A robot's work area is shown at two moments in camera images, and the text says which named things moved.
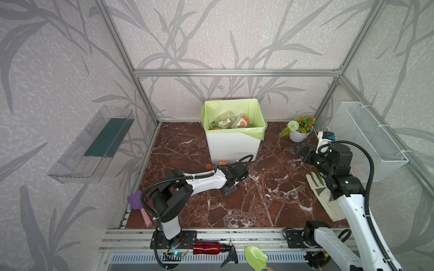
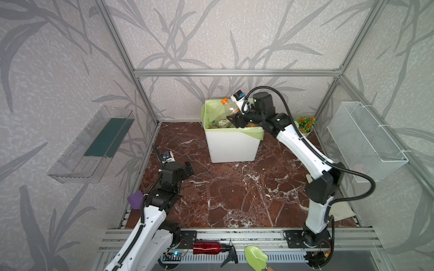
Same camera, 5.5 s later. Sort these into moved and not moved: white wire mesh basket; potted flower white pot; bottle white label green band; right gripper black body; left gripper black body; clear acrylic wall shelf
Moved: right gripper black body; left gripper black body
Not moved: bottle white label green band; white wire mesh basket; potted flower white pot; clear acrylic wall shelf
